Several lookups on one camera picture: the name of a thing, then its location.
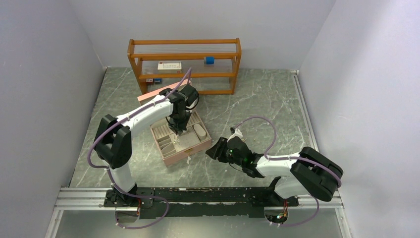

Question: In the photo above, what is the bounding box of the pink jewelry box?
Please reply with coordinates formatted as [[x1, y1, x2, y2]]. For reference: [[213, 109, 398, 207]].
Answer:
[[137, 78, 212, 167]]

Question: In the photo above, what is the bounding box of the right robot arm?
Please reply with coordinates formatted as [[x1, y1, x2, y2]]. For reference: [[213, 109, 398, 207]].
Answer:
[[206, 136, 344, 205]]

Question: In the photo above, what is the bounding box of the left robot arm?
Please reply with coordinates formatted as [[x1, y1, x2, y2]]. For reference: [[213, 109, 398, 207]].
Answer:
[[89, 84, 200, 206]]

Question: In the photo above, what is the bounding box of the beige watch pillow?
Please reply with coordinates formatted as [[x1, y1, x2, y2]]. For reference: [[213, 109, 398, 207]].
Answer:
[[193, 123, 207, 140]]

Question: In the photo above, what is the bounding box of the white red-print box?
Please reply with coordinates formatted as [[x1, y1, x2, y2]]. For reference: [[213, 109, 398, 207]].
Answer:
[[157, 61, 182, 74]]

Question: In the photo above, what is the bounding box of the orange wooden shelf rack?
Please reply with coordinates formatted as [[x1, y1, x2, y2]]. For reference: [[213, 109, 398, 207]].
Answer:
[[127, 38, 242, 95]]

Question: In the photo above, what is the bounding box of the blue cube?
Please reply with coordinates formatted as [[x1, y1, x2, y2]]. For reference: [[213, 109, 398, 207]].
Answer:
[[204, 57, 215, 65]]

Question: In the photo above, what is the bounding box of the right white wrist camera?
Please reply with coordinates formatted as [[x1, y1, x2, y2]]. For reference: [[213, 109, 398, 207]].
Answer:
[[228, 127, 243, 140]]

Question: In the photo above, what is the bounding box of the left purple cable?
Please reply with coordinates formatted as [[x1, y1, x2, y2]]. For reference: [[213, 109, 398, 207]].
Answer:
[[86, 67, 193, 201]]

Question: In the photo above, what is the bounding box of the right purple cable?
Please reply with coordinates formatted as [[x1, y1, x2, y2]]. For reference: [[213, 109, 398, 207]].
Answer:
[[233, 116, 343, 188]]

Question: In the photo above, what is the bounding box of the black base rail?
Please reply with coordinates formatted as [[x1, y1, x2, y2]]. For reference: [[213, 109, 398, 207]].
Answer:
[[54, 187, 343, 219]]

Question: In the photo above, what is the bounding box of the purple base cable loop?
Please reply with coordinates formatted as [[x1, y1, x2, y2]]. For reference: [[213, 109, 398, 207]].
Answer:
[[114, 196, 170, 230]]

